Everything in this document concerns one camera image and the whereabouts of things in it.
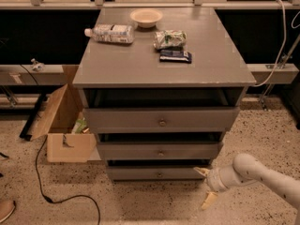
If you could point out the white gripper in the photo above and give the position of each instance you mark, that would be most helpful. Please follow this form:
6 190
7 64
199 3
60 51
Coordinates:
213 178

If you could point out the grey bottom drawer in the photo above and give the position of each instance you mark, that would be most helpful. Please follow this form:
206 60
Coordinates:
126 173

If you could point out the grey drawer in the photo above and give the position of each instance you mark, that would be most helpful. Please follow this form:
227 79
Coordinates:
126 173
155 120
137 151

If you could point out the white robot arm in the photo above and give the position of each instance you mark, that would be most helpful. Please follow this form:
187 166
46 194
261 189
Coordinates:
245 170

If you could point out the grey middle drawer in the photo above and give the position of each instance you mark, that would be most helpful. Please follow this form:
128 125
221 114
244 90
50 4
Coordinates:
137 151

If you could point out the grey top drawer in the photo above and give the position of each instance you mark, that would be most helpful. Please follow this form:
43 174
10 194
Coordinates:
155 120

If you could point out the grey drawer cabinet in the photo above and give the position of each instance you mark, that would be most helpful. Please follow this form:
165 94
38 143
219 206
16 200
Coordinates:
115 77

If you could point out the open cardboard box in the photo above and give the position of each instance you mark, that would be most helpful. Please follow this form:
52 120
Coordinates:
63 109

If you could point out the dark blue snack packet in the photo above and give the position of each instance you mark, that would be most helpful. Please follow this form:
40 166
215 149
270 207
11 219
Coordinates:
175 56

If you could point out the green packet in box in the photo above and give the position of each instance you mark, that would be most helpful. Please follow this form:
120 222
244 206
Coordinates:
79 127

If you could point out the green white snack bag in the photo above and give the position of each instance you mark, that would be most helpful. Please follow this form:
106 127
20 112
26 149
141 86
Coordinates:
169 38

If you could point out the white bowl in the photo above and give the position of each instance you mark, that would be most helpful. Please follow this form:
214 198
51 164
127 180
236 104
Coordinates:
146 17

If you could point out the clear plastic water bottle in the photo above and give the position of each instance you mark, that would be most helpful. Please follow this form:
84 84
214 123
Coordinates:
111 33

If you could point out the brown shoe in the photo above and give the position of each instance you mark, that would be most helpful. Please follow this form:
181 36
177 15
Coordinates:
7 207

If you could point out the small clear object on ledge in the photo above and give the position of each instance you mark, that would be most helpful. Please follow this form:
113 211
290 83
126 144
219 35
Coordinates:
36 65

